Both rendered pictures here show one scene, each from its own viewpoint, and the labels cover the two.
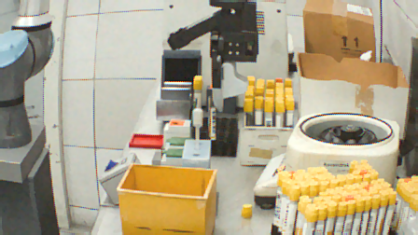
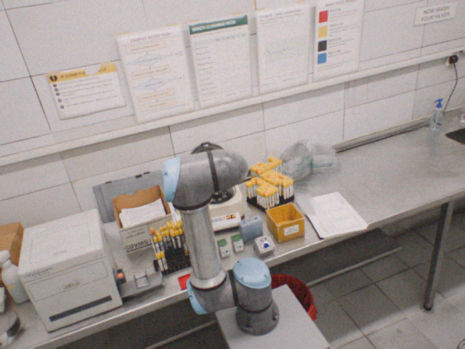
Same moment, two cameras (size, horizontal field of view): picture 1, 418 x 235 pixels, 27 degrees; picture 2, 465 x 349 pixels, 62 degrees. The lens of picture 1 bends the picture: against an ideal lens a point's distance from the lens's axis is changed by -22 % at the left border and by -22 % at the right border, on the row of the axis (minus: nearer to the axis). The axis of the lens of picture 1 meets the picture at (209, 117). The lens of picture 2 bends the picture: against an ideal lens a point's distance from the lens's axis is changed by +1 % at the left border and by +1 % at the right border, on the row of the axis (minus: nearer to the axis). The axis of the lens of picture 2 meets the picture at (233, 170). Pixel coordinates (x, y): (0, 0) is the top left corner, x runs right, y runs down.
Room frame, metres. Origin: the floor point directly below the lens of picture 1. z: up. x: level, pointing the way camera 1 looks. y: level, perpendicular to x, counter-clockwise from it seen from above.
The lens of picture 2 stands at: (2.15, 1.28, 2.03)
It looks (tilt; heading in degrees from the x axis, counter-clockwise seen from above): 30 degrees down; 249
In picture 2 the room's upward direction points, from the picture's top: 7 degrees counter-clockwise
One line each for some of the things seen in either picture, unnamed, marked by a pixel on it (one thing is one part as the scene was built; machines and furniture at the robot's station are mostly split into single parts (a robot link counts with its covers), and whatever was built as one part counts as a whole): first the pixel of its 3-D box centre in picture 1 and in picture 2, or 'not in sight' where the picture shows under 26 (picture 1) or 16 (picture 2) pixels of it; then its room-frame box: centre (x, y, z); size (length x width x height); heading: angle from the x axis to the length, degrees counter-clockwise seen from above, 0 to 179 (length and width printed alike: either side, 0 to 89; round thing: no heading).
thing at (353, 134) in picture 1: (348, 145); (216, 198); (1.65, -0.25, 0.97); 0.15 x 0.15 x 0.07
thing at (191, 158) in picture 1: (196, 178); (251, 229); (1.60, 0.02, 0.92); 0.10 x 0.07 x 0.10; 178
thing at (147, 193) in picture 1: (167, 210); (285, 222); (1.45, 0.06, 0.92); 0.13 x 0.13 x 0.10; 83
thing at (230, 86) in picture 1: (229, 88); not in sight; (1.80, -0.04, 1.02); 0.06 x 0.03 x 0.09; 84
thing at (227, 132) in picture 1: (214, 113); (172, 254); (1.97, -0.01, 0.93); 0.17 x 0.09 x 0.11; 177
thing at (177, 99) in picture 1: (177, 94); (136, 283); (2.14, 0.06, 0.92); 0.21 x 0.07 x 0.05; 176
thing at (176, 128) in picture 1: (177, 140); not in sight; (1.83, 0.05, 0.92); 0.05 x 0.04 x 0.06; 85
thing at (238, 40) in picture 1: (232, 29); not in sight; (1.82, -0.04, 1.13); 0.09 x 0.08 x 0.12; 84
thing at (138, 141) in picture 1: (146, 141); (187, 281); (1.95, 0.12, 0.88); 0.07 x 0.07 x 0.01; 86
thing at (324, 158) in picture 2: not in sight; (322, 155); (0.95, -0.33, 0.94); 0.20 x 0.17 x 0.14; 148
